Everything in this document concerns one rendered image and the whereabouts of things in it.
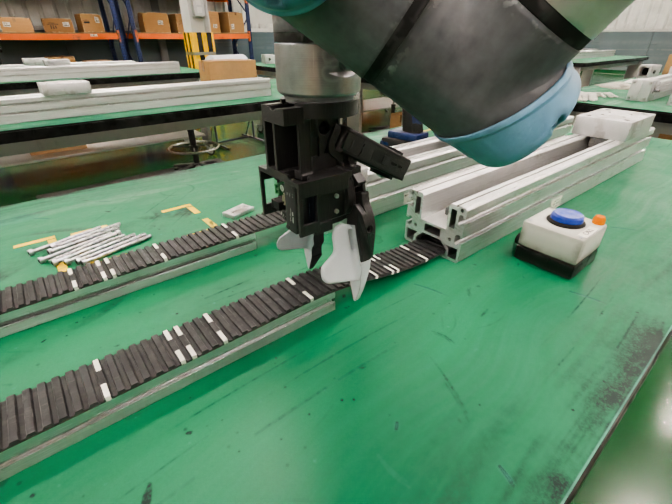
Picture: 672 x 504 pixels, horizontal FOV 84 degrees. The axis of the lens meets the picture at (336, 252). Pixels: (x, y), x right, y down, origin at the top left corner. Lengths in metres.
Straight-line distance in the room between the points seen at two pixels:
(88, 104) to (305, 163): 1.61
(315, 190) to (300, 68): 0.10
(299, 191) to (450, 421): 0.23
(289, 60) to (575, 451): 0.38
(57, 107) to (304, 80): 1.61
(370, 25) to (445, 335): 0.31
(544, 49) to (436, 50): 0.05
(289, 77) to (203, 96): 1.72
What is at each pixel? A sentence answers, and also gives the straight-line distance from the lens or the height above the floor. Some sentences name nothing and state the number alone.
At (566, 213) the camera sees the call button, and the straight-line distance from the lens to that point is 0.60.
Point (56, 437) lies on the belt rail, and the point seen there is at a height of 0.79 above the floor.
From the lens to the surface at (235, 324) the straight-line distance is 0.39.
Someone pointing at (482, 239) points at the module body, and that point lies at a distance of 0.60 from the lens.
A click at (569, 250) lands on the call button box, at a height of 0.82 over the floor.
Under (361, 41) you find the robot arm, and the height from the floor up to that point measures 1.06.
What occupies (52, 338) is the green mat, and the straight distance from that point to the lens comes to 0.51.
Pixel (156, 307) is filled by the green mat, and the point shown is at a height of 0.78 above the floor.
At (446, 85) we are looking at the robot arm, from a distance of 0.23.
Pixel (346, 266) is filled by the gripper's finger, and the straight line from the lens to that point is 0.39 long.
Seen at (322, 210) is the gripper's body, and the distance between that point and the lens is 0.36.
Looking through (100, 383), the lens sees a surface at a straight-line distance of 0.38.
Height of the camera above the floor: 1.06
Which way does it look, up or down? 30 degrees down
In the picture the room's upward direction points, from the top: straight up
